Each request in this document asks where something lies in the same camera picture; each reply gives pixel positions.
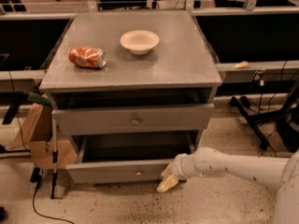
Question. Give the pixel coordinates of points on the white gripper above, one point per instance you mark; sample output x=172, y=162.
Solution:
x=178, y=167

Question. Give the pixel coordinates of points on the grey drawer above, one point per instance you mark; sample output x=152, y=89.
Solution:
x=128, y=157
x=133, y=119

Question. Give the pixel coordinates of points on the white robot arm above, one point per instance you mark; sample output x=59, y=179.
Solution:
x=279, y=174

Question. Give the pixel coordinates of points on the grey top drawer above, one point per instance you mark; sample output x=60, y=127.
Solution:
x=133, y=119

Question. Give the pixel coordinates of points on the grey wooden drawer cabinet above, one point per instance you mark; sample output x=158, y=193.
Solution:
x=178, y=71

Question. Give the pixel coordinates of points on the metal tripod leg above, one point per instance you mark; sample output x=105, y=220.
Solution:
x=54, y=157

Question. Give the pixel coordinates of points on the black stand base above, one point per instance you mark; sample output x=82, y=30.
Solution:
x=286, y=120

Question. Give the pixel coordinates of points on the small beige scrap on ledge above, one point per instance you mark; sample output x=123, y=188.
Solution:
x=241, y=65

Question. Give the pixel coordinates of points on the white bowl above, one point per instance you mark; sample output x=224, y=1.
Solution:
x=139, y=42

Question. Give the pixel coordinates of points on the brown cardboard box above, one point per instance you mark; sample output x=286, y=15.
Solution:
x=36, y=132

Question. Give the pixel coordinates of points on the crushed orange soda can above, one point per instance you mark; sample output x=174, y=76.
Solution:
x=88, y=57

